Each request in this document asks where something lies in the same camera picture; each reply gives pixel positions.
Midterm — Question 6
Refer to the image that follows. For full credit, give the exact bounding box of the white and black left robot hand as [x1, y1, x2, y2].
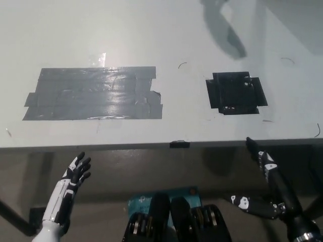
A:
[41, 151, 92, 226]

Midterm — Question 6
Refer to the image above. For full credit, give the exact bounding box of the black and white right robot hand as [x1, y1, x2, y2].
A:
[229, 137, 305, 220]

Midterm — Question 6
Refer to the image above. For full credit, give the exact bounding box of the black diagonal table leg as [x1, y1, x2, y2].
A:
[0, 199, 39, 236]

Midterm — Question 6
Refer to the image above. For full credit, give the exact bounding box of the teal cardboard box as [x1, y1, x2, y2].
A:
[127, 186, 203, 227]

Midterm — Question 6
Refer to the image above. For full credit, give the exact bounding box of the black tape square patch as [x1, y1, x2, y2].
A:
[205, 72, 268, 116]

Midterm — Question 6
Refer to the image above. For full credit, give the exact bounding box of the small black tape strip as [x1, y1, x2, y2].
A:
[169, 139, 191, 149]

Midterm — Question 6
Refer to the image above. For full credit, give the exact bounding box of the clear tape piece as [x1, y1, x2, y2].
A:
[86, 51, 107, 68]

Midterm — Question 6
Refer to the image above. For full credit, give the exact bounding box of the black floor bracket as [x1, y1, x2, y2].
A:
[29, 206, 47, 225]

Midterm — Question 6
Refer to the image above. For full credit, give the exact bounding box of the grey duct tape patch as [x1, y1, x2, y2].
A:
[21, 66, 164, 121]

